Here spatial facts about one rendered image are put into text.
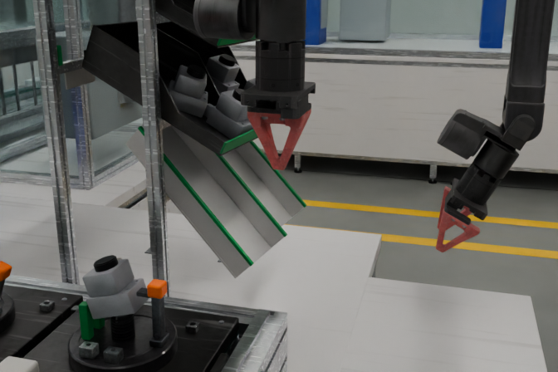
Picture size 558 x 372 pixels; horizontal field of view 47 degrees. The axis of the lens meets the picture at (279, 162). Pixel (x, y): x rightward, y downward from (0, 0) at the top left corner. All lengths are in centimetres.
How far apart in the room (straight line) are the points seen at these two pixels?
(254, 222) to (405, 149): 360
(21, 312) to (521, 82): 84
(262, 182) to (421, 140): 344
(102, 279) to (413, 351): 53
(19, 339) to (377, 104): 388
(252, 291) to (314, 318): 15
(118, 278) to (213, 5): 36
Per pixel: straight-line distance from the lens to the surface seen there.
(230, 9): 74
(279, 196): 126
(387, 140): 467
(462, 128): 111
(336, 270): 135
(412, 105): 461
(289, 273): 133
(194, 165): 113
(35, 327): 100
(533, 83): 110
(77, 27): 182
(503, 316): 125
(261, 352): 90
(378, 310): 122
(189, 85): 102
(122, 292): 84
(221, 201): 111
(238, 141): 99
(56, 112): 106
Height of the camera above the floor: 145
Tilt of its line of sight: 16 degrees down
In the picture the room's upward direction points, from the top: straight up
